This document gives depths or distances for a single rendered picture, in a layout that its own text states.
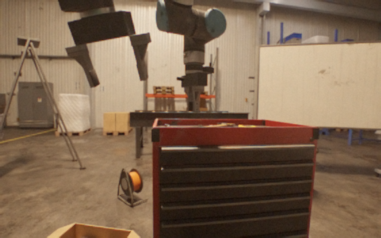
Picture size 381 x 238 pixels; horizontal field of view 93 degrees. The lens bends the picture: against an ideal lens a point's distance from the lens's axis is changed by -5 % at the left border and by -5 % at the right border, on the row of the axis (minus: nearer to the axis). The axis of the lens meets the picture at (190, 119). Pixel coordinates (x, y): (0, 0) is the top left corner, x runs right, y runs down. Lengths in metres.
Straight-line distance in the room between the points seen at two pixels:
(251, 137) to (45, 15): 10.27
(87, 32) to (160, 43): 8.66
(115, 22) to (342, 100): 3.21
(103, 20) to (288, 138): 0.79
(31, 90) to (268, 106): 8.66
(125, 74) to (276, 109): 7.02
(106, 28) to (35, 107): 9.14
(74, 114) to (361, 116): 7.05
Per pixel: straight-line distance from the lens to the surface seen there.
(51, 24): 10.42
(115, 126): 6.88
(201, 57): 0.80
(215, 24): 0.70
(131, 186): 2.15
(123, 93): 8.89
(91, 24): 0.49
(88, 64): 0.54
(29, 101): 9.68
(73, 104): 7.15
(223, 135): 0.79
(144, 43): 0.46
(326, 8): 12.13
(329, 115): 3.35
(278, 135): 0.90
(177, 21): 0.66
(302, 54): 3.32
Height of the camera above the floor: 1.03
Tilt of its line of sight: 4 degrees down
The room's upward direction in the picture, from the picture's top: 1 degrees clockwise
